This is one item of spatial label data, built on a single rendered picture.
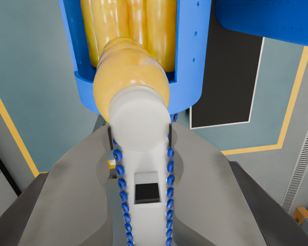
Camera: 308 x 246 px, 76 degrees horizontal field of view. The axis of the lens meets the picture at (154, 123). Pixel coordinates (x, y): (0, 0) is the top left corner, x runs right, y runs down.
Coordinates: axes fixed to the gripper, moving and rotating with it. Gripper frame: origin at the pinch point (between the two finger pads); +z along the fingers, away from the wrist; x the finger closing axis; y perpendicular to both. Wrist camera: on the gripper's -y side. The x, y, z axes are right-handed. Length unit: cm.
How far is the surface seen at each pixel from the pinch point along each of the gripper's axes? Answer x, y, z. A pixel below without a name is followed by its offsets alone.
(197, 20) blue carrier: 9.6, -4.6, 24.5
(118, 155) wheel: -10, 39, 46
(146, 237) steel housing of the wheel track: -2, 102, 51
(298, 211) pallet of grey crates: 193, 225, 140
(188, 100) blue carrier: 9.0, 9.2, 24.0
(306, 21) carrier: 49, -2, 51
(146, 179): 0, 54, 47
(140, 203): -3, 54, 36
